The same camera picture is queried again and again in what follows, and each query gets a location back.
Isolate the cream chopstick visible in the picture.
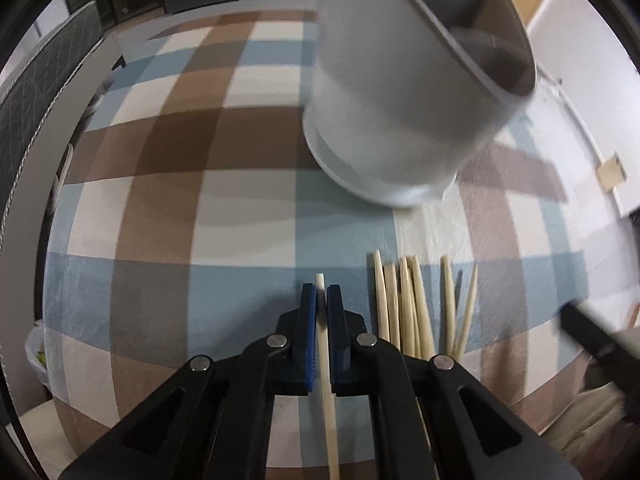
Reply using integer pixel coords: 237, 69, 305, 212
408, 256, 435, 361
373, 250, 390, 341
399, 257, 419, 358
440, 256, 457, 356
314, 273, 341, 480
384, 264, 401, 349
454, 263, 478, 361

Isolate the plaid checkered tablecloth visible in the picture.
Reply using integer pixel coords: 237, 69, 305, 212
43, 11, 639, 452

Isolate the grey white utensil holder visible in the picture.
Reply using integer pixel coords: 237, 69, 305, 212
303, 0, 537, 208

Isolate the grey padded bench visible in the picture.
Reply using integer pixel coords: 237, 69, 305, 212
1, 3, 122, 413

